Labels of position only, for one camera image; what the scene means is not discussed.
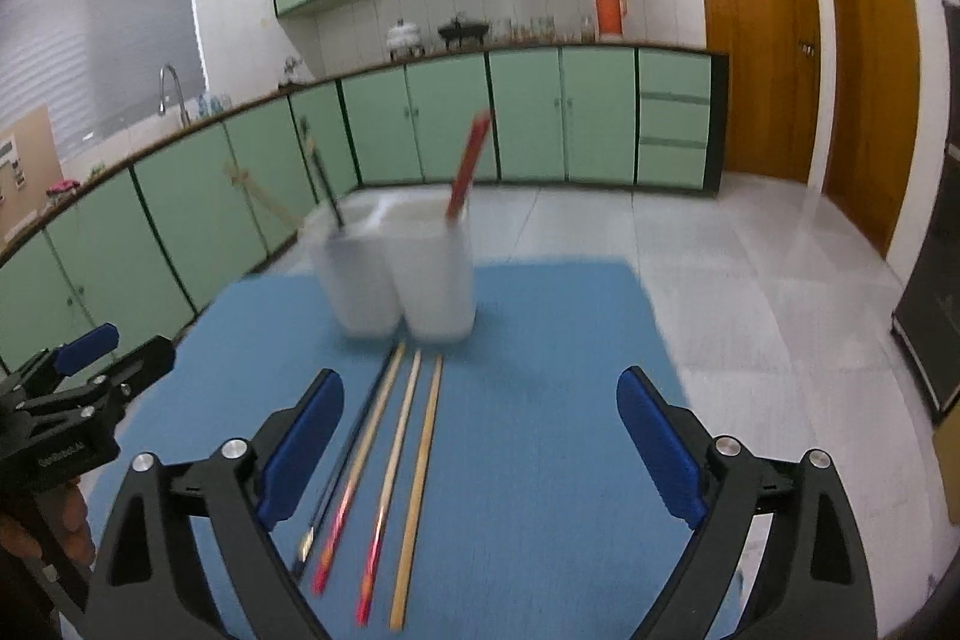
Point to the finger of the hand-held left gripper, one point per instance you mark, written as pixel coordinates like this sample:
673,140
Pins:
88,344
142,362

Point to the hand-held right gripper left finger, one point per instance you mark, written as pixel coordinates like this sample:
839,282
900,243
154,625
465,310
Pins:
300,452

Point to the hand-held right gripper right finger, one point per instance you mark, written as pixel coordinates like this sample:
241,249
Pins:
664,452

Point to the dark chopstick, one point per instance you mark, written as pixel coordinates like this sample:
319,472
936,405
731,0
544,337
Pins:
360,426
330,197

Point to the plain yellowish wooden chopstick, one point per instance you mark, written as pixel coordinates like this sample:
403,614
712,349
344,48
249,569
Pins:
419,490

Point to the plain light wooden chopstick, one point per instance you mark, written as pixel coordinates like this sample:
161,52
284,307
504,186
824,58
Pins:
270,203

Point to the white double utensil holder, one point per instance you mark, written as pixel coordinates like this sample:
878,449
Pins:
435,280

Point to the person's left hand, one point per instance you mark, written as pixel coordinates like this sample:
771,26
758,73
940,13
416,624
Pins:
73,520

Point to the pink cloth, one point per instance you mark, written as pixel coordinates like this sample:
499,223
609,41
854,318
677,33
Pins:
61,188

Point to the blue table mat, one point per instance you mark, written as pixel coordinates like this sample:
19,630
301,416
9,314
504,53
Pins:
540,347

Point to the white clip holder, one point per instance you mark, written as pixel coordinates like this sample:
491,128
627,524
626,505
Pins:
9,164

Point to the wooden board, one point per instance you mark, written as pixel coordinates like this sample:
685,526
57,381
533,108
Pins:
34,153

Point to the bottles by sink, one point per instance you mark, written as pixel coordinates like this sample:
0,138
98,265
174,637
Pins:
208,106

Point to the metal faucet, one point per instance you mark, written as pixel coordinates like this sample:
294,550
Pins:
163,78

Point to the cardboard box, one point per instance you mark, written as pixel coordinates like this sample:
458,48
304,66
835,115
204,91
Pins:
949,475

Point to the black glass-front cabinet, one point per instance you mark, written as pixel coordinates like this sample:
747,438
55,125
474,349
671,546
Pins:
937,310

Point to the grey window blind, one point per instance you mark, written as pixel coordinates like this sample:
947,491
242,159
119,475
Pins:
112,33

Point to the green base cabinets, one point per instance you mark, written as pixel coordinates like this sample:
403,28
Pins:
525,115

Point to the wooden door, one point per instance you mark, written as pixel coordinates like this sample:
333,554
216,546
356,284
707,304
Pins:
750,48
870,85

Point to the white cooking pot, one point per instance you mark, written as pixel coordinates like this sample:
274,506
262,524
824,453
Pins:
403,36

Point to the small jar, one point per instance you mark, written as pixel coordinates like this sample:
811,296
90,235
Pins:
586,30

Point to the glass jar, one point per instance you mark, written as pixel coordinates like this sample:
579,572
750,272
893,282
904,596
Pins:
541,30

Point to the orange thermos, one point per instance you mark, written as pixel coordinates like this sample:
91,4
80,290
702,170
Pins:
609,10

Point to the black wok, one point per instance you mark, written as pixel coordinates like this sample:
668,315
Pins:
461,31

